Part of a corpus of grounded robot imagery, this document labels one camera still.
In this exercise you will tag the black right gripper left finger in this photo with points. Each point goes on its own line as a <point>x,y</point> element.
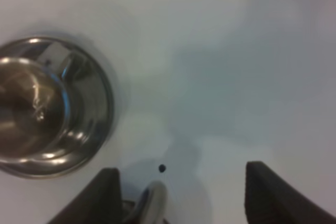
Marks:
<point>99,202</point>

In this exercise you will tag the stainless steel teapot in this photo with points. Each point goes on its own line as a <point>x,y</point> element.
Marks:
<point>150,207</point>

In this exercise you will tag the steel saucer near teapot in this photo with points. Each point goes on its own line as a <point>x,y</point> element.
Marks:
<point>91,105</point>

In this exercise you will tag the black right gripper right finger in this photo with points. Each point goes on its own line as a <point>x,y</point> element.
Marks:
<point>270,199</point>

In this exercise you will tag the steel teacup near teapot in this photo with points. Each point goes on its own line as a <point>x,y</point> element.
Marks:
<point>35,109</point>

